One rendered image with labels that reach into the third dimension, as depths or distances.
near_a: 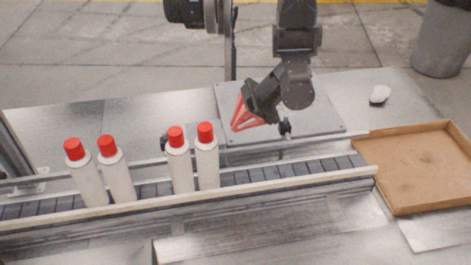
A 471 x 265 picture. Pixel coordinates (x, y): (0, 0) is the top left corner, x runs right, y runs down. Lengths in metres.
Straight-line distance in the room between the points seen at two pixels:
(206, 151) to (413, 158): 0.61
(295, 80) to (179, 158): 0.30
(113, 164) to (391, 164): 0.72
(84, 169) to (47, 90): 2.15
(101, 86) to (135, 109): 1.60
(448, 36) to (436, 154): 1.80
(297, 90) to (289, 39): 0.09
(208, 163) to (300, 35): 0.33
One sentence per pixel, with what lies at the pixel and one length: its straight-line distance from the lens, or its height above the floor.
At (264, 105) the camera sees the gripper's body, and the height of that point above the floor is 1.14.
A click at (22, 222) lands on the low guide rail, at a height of 0.91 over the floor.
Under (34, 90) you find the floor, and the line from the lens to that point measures 2.97.
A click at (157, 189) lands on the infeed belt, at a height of 0.88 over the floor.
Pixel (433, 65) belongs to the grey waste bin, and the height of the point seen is 0.10.
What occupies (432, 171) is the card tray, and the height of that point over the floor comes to 0.83.
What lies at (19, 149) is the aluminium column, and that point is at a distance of 1.04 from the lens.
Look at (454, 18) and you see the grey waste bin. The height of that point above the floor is 0.47.
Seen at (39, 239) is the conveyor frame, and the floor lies 0.86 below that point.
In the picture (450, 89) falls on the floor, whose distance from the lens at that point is 3.02.
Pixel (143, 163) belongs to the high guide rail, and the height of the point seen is 0.96.
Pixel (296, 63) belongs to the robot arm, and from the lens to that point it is 0.65.
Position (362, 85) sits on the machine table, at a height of 0.83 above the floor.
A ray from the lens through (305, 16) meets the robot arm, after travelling 0.63.
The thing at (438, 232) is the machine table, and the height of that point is 0.83.
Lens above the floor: 1.60
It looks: 44 degrees down
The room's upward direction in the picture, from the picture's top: straight up
